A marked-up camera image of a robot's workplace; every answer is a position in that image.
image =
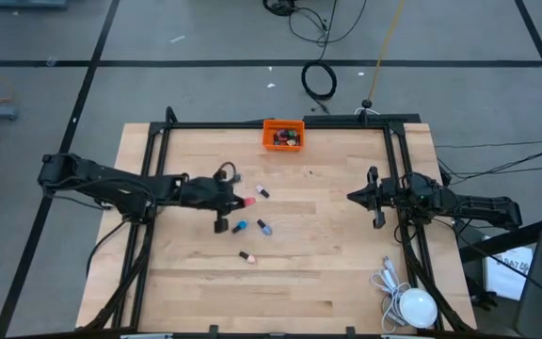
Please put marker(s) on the black table edge bracket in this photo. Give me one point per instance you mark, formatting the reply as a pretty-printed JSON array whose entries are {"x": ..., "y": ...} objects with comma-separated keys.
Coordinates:
[
  {"x": 350, "y": 330},
  {"x": 213, "y": 329}
]

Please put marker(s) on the black round-top post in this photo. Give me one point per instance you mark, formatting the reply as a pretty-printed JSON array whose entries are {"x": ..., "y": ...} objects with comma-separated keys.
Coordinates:
[{"x": 366, "y": 104}]

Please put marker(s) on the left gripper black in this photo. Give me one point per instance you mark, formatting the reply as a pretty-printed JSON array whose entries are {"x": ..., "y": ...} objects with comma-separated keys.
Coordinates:
[{"x": 205, "y": 193}]

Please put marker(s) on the black aluminium table frame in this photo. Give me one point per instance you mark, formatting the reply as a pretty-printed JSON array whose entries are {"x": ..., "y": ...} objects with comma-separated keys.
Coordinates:
[{"x": 205, "y": 125}]

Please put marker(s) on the white round puck device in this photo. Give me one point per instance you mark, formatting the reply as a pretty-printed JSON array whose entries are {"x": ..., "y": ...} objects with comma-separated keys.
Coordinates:
[{"x": 418, "y": 308}]

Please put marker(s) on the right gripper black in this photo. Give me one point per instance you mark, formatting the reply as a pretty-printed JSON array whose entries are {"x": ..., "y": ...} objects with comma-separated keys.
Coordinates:
[{"x": 391, "y": 198}]

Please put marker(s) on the periwinkle nail polish bottle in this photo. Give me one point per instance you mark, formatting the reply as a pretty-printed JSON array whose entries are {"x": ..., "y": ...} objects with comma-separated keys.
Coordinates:
[{"x": 265, "y": 227}]

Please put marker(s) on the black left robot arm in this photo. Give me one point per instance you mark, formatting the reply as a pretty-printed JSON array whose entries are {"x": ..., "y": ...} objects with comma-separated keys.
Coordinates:
[{"x": 111, "y": 181}]

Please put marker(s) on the orange plastic basket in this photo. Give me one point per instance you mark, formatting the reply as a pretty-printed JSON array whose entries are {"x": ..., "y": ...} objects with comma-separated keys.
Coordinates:
[{"x": 282, "y": 124}]

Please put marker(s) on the white printed cardboard box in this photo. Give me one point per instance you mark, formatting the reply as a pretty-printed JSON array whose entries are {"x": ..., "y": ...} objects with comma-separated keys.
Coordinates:
[{"x": 506, "y": 275}]

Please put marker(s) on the dark grey nail polish bottle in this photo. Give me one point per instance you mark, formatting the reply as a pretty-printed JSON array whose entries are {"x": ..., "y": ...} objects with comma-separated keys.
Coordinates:
[{"x": 237, "y": 178}]

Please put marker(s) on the bright blue nail polish bottle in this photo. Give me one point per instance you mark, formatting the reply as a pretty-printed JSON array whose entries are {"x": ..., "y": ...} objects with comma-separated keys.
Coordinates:
[{"x": 239, "y": 227}]

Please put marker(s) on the white nail polish bottle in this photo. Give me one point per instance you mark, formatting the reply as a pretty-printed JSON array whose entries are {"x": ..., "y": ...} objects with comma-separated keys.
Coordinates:
[{"x": 262, "y": 190}]

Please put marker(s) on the black metal strut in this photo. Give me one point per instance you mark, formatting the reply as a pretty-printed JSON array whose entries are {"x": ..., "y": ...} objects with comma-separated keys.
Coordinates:
[{"x": 501, "y": 242}]

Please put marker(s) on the pink nail polish bottle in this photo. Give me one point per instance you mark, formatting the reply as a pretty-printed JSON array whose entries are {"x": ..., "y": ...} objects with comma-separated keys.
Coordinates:
[{"x": 250, "y": 201}]

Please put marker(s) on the white label strip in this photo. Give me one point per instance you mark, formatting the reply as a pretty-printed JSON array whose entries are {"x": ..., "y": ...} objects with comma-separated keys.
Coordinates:
[
  {"x": 146, "y": 336},
  {"x": 400, "y": 336}
]

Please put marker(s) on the peach nail polish bottle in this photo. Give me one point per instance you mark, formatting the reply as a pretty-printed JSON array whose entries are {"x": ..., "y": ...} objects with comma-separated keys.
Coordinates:
[{"x": 247, "y": 257}]

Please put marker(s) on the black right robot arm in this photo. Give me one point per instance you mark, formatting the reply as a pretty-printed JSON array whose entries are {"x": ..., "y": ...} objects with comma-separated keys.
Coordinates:
[{"x": 478, "y": 207}]

